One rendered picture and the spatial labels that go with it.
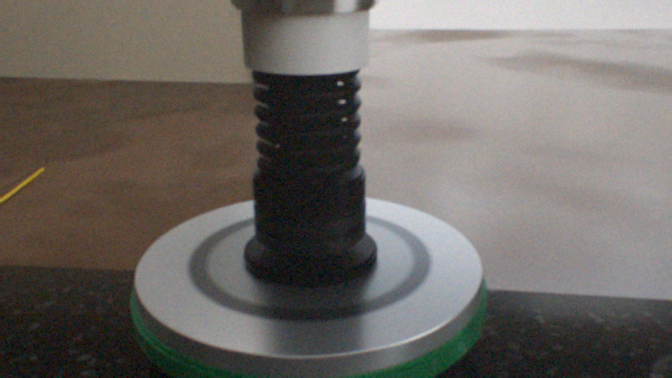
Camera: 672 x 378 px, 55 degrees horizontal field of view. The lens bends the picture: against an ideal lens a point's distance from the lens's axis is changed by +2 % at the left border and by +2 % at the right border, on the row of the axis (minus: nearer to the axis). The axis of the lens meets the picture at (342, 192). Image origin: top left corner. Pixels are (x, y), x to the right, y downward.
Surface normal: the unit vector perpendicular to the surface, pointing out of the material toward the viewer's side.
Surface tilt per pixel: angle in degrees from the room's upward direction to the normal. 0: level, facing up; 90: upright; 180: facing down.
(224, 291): 0
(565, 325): 0
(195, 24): 90
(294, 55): 90
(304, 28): 90
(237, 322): 0
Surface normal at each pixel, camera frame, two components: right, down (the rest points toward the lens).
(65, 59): -0.10, 0.36
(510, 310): 0.00, -0.93
